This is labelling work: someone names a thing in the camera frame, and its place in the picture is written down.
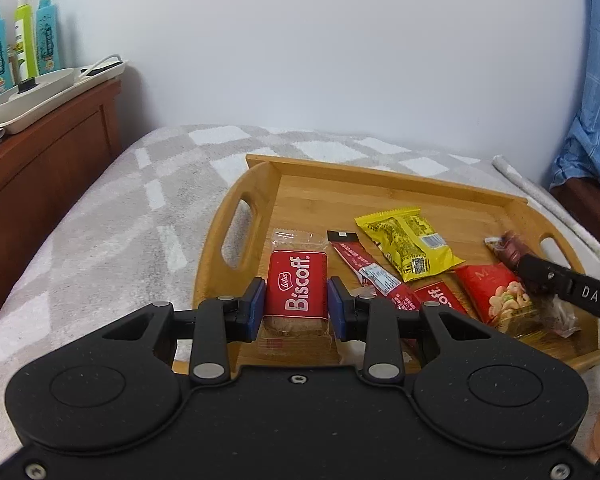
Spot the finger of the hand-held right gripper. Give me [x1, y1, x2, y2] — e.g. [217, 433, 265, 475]
[517, 254, 600, 328]

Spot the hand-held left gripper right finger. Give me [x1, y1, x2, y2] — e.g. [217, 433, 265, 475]
[327, 276, 498, 386]

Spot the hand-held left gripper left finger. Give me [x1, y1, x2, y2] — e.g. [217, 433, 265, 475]
[102, 277, 267, 386]

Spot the red label biscuit packet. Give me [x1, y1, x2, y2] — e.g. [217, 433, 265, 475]
[412, 282, 468, 318]
[260, 229, 333, 356]

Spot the dark red stick packet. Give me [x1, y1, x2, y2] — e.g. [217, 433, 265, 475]
[326, 230, 423, 321]

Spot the red gold cashew packet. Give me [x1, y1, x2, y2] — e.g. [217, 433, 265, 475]
[452, 262, 581, 338]

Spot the dark red chocolate packet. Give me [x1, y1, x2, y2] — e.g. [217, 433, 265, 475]
[484, 230, 536, 281]

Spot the yellow snack packet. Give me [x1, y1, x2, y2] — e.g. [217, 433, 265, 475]
[355, 206, 467, 283]

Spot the wooden tray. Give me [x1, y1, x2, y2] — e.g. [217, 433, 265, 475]
[172, 154, 600, 376]

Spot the blue plaid cloth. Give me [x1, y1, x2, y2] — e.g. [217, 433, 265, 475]
[550, 0, 600, 192]

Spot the wooden cabinet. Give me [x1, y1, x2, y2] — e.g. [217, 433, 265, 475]
[0, 77, 123, 346]

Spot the white oval tray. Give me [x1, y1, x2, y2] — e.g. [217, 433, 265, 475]
[0, 67, 79, 135]

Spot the yellow green spray bottle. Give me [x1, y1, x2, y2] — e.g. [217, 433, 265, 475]
[14, 0, 39, 82]

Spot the wooden bed frame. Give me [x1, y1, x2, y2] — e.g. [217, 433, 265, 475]
[550, 177, 600, 267]

